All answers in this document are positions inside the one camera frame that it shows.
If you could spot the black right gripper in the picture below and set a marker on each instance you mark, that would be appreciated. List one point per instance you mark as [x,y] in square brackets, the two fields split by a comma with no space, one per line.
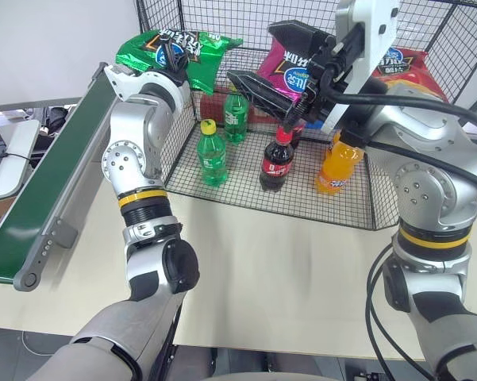
[321,85]

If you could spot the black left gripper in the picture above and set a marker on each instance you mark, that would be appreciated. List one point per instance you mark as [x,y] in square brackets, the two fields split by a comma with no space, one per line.
[178,71]

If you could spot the green chip bag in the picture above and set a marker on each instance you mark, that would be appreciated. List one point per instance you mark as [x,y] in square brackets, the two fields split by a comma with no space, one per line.
[206,59]

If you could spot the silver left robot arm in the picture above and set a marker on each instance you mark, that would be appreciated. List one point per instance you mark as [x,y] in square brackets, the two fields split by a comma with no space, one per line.
[131,158]

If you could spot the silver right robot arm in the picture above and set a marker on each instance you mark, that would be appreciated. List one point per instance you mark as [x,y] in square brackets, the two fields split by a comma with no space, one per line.
[420,190]

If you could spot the green conveyor belt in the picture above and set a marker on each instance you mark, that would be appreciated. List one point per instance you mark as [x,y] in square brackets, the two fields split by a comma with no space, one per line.
[43,178]

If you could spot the pink chip bag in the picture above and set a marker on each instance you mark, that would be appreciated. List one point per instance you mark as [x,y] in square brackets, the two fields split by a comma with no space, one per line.
[279,69]

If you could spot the cola bottle with red cap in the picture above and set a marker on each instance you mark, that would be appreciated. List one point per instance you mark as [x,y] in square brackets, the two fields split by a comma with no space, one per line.
[277,166]

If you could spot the green bottle with yellow cap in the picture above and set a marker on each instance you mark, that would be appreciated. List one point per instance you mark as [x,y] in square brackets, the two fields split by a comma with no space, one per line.
[212,158]

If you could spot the orange soda bottle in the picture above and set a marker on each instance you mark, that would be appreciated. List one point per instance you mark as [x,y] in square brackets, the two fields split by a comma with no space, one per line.
[335,170]

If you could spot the red chip bag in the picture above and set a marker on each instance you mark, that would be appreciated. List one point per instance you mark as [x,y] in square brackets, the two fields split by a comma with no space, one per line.
[412,75]

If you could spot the white side table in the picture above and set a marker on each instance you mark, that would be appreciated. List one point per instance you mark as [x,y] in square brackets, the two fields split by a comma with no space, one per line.
[16,158]

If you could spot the dark base under table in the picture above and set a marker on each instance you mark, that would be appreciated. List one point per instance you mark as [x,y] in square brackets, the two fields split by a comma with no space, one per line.
[270,363]

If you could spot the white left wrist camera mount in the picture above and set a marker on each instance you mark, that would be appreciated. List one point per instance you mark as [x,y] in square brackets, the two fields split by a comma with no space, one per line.
[123,81]

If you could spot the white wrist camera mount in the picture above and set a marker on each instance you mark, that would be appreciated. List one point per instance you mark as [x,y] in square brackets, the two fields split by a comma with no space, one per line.
[123,81]
[375,47]

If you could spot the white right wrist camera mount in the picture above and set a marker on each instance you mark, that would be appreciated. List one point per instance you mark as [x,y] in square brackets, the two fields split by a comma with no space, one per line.
[375,47]

